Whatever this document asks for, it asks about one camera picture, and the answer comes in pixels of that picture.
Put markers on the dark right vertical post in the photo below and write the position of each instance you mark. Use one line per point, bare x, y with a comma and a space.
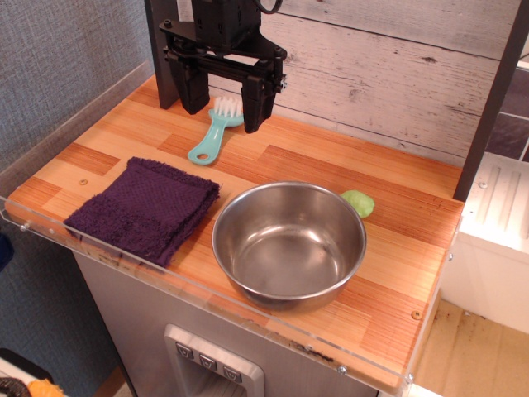
499, 89

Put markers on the stainless steel bowl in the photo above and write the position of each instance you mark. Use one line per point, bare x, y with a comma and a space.
289, 245

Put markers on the white ribbed sink unit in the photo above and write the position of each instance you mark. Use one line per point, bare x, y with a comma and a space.
487, 269

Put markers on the green toy broccoli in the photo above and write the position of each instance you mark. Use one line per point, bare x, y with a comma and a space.
362, 203

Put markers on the teal dish brush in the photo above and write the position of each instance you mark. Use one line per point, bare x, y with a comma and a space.
226, 112

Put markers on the orange and black object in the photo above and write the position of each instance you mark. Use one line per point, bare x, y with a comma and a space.
12, 387

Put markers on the silver dispenser button panel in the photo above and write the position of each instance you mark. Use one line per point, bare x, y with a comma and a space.
202, 368

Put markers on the clear acrylic edge guard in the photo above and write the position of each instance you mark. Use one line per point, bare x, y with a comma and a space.
371, 332

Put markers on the purple folded towel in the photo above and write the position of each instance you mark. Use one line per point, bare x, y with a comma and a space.
150, 210

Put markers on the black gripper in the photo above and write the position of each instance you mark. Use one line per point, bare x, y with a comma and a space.
224, 39

